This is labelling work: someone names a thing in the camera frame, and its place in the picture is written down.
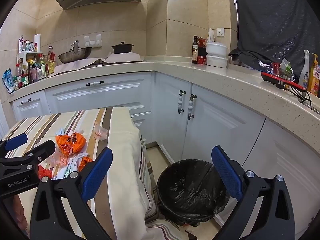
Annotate white spray bottle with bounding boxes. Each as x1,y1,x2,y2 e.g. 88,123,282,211
298,50,310,89

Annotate red crumpled wrapper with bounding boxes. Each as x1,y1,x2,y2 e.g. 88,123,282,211
37,165,53,180

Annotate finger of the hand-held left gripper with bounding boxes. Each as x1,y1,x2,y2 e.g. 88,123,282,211
0,133,28,158
0,140,56,173

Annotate clear wrapper with orange print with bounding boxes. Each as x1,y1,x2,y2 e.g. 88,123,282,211
93,121,108,140

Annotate striped tablecloth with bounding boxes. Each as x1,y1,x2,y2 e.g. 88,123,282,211
0,107,190,240

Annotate white stove cloth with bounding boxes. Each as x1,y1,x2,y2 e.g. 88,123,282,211
104,52,145,64
49,57,108,77

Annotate white wall hook rack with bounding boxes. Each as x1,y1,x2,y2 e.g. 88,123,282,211
84,34,103,47

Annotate person's left hand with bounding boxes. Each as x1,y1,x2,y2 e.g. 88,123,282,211
10,195,28,233

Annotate crumpled white wrapper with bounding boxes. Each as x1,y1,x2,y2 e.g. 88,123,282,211
54,127,73,137

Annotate cluster of seasoning bottles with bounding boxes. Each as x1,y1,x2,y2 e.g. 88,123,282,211
12,36,57,88

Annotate black waste bin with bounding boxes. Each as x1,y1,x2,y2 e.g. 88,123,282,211
157,159,230,227

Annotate red food packets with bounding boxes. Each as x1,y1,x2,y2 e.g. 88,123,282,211
197,37,207,65

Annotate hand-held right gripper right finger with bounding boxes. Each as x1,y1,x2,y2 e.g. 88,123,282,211
211,145,296,240

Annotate large orange wrapper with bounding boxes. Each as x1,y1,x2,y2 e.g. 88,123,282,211
55,133,87,155

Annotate white kitchen cabinet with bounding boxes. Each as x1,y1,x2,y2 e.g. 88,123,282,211
10,71,320,240

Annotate steel wok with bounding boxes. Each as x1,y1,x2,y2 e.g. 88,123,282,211
58,41,92,64

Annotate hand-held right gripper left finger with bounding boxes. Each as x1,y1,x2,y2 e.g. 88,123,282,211
29,147,113,240

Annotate small orange wrapper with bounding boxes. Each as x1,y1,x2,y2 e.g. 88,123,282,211
79,156,93,172

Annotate dark grey cloth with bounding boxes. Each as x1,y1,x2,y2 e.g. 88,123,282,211
229,0,320,83

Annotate dark oil bottle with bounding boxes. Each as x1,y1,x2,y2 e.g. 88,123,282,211
192,36,200,64

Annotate black lidded pot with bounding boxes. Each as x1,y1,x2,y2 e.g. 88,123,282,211
111,42,134,54

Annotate blue snack packet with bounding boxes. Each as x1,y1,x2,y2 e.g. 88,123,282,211
2,69,15,94

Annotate yellow dish soap bottle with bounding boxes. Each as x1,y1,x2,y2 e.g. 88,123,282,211
307,54,320,97

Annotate black cable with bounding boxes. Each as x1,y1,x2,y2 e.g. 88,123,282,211
290,87,320,115

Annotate white lidded bowl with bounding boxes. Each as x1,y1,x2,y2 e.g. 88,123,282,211
205,42,228,55
206,54,229,68

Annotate small clear orange-dotted wrapper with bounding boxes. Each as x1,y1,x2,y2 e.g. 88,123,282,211
46,152,68,167

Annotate red tray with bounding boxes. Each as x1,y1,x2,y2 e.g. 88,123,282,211
261,71,307,92

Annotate clear packet with green print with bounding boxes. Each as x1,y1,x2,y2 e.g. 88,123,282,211
271,58,295,82

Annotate white cabinet door handle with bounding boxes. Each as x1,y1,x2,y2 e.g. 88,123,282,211
178,90,186,114
187,94,197,120

